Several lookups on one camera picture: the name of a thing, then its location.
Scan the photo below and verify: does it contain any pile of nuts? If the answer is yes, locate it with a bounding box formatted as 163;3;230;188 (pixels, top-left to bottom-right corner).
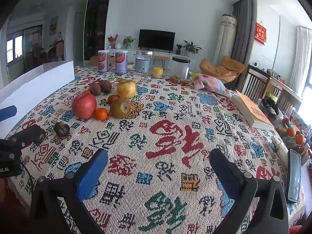
168;75;189;84

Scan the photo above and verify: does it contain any wall picture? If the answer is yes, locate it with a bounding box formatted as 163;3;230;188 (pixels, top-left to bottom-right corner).
49;16;59;35

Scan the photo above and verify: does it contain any red flower plant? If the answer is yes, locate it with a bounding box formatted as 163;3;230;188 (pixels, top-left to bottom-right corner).
108;34;119;49

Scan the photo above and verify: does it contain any dark passion fruit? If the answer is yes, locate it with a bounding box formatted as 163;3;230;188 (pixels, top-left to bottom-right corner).
36;128;47;144
54;122;71;136

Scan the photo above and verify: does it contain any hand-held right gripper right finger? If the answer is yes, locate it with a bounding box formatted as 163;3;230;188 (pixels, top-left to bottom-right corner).
210;148;289;234

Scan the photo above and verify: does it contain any purple label can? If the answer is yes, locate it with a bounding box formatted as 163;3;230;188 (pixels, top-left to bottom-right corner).
114;50;129;75

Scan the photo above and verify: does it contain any green brown pear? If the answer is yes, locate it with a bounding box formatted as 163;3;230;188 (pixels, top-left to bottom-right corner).
110;98;131;119

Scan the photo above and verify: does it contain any wooden slat chair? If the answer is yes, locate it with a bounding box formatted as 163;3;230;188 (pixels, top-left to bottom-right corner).
275;88;303;114
240;65;271;101

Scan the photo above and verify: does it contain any green potted plant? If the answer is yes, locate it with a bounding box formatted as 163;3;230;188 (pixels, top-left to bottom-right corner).
122;36;136;49

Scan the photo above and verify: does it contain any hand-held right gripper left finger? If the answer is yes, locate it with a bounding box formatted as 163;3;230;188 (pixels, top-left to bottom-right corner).
29;148;109;234

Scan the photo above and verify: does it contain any red wall hanging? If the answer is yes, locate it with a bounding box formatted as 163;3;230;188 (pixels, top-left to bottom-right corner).
254;22;268;46

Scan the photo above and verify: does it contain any wooden stool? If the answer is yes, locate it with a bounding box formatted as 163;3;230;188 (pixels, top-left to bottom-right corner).
153;55;170;69

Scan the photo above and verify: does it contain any wooden side desk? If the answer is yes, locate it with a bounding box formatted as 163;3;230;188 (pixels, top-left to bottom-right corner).
248;64;303;104

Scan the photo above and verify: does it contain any black smartphone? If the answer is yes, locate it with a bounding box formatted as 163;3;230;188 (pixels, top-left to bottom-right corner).
287;149;303;203

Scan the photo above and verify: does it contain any covered standing air conditioner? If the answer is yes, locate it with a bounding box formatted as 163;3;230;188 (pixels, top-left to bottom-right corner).
213;14;237;67

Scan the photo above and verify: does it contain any printed woven tablecloth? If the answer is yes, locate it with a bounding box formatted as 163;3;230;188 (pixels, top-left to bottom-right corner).
5;66;308;234

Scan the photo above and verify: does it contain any brown cardboard box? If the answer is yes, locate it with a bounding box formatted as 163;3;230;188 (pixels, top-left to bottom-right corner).
89;55;115;67

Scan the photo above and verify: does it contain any red label can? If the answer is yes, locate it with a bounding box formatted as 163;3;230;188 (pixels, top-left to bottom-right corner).
97;50;110;73

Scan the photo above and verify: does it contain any white sheer curtain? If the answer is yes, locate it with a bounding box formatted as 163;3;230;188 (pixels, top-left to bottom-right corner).
290;26;312;97

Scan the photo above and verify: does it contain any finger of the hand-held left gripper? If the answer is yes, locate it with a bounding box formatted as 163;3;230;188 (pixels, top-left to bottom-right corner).
0;105;18;123
12;124;47;150

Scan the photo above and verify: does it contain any black cable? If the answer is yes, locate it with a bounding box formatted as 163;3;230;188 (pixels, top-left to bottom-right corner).
21;157;35;191

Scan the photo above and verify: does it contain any yellow apple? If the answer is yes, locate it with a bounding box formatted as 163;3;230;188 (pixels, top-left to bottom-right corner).
116;80;137;99

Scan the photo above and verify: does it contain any white television cabinet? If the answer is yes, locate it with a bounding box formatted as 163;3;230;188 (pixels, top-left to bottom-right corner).
107;48;198;72

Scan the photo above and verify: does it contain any clear jar black lid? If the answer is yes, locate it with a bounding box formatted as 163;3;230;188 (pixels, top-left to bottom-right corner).
171;56;191;80

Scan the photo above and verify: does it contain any pink snack bag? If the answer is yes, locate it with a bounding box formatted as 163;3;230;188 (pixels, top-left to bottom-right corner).
193;74;232;98

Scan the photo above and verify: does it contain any grey curtain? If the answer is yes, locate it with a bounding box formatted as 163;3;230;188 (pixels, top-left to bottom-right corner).
231;0;255;65

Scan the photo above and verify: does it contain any tall dark cabinet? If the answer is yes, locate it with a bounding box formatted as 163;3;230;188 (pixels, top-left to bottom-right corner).
83;0;112;61

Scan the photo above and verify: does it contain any large leafy potted plant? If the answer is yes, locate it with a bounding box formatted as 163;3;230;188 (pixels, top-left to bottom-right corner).
183;40;202;54

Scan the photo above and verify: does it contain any orange lounge chair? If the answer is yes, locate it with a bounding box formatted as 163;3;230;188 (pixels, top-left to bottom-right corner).
199;56;247;85

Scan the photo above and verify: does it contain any clear jar gold lid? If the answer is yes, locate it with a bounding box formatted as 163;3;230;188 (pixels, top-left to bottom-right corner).
135;50;154;76

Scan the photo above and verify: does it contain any orange cover book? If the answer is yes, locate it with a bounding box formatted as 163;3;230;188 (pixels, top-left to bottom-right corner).
230;90;275;130

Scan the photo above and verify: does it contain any red apple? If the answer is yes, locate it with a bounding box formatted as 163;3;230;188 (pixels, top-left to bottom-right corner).
71;92;97;119

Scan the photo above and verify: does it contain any sweet potato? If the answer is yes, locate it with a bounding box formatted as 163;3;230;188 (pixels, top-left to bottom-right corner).
99;80;113;93
89;83;101;96

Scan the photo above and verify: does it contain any black television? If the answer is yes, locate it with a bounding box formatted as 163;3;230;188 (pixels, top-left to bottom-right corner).
139;29;176;51

